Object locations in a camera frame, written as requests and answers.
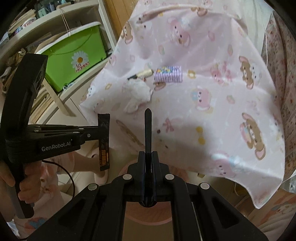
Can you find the black plastic spoon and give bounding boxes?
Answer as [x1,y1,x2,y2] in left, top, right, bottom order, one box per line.
[143,108,154,207]

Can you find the black orange snack wrapper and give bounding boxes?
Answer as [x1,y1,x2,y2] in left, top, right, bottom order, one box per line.
[98,113,110,171]

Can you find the white tissue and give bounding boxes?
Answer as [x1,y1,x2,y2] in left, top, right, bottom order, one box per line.
[123,79,153,113]

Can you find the purple cartoon tissue pack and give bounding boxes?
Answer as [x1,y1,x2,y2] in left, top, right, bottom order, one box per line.
[154,66,183,83]

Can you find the pink perforated trash basket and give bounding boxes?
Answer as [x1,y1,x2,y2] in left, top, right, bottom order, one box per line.
[115,159,176,227]

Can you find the person's left hand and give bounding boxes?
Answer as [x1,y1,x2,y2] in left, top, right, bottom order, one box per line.
[1,161,42,203]

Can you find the pink slipper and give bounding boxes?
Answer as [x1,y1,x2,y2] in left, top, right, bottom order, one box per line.
[86,148,108,186]

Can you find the person's pajama leg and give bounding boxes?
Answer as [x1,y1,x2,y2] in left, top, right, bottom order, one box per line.
[14,152,90,238]

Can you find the green plastic storage box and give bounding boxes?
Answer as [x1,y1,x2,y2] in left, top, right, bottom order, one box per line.
[36,22,107,92]

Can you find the white shelf unit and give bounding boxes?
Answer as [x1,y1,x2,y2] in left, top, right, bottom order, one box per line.
[1,1,116,126]

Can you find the pink cartoon bear bedsheet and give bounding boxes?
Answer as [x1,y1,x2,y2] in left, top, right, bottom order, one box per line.
[80,1,285,208]

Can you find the strawberry print quilt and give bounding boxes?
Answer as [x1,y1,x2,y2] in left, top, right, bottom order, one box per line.
[261,11,295,181]

